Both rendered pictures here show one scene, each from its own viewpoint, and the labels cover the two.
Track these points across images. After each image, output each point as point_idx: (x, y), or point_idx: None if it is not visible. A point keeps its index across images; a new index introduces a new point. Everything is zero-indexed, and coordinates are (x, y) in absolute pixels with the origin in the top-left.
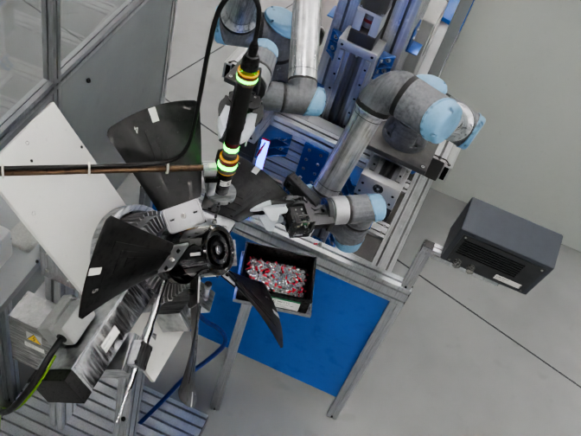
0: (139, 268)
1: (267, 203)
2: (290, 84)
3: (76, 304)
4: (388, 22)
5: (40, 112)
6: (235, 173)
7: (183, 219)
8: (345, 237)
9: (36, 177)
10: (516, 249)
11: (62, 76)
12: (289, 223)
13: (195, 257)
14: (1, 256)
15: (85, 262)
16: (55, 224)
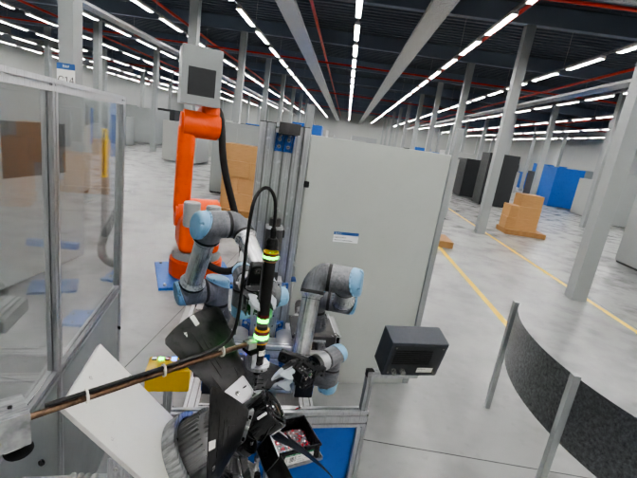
0: (234, 438)
1: (281, 370)
2: None
3: None
4: (279, 264)
5: (48, 398)
6: (245, 363)
7: (238, 395)
8: (328, 381)
9: (105, 406)
10: (426, 342)
11: (63, 365)
12: (297, 381)
13: (263, 418)
14: None
15: (163, 474)
16: (132, 445)
